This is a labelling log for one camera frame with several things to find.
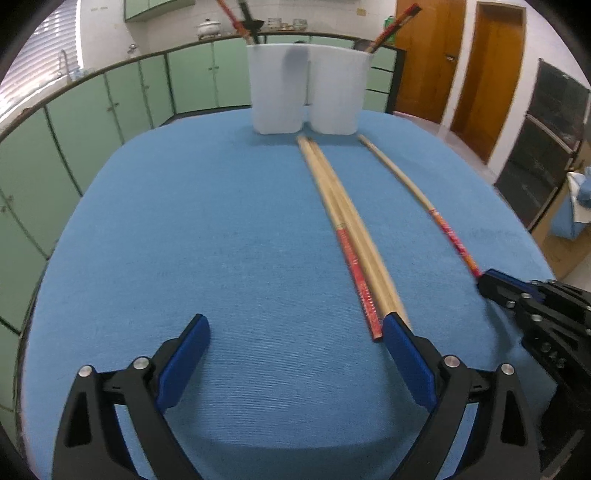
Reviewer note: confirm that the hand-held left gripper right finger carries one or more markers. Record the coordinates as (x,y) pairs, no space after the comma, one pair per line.
(408,364)

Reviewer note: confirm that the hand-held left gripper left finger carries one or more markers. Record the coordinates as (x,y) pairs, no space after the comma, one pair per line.
(184,364)

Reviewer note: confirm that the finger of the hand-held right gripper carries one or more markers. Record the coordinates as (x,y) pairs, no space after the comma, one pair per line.
(496,293)
(508,284)

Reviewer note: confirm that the red-ended wooden chopstick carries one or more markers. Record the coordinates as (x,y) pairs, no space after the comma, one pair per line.
(416,191)
(228,10)
(355,267)
(364,249)
(401,21)

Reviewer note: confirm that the white two-compartment utensil holder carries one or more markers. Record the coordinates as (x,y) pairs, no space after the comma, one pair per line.
(332,92)

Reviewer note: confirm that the red-ended black chopstick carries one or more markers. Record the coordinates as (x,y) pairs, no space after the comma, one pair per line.
(391,34)
(244,11)

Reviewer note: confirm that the blue fabric bundle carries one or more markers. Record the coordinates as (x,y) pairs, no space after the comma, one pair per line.
(565,226)

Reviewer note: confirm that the white cloth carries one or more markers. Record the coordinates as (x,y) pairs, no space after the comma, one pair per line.
(577,189)

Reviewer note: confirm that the black glass-door cabinet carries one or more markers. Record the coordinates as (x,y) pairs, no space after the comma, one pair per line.
(540,152)

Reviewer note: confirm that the blue table mat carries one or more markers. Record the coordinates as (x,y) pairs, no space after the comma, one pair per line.
(207,230)

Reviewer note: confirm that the wooden door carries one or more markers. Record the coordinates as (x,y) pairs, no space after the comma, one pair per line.
(489,83)
(425,69)

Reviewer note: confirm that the green base cabinets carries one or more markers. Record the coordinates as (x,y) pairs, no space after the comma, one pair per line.
(69,120)

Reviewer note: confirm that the green plastic bottle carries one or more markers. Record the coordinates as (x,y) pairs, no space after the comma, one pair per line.
(388,22)

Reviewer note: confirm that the metal kitchen faucet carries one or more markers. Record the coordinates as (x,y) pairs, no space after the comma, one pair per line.
(63,60)

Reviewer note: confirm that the glass jar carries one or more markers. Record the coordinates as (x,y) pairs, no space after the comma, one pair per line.
(300,22)
(275,22)

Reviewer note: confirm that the white window blinds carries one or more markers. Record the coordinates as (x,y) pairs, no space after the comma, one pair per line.
(41,60)

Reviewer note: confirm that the white cooking pot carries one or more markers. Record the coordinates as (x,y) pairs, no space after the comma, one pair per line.
(208,28)

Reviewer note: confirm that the black wok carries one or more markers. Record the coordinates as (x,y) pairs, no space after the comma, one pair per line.
(257,24)

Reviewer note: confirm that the green wall cabinets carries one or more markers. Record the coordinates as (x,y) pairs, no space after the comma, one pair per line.
(157,7)

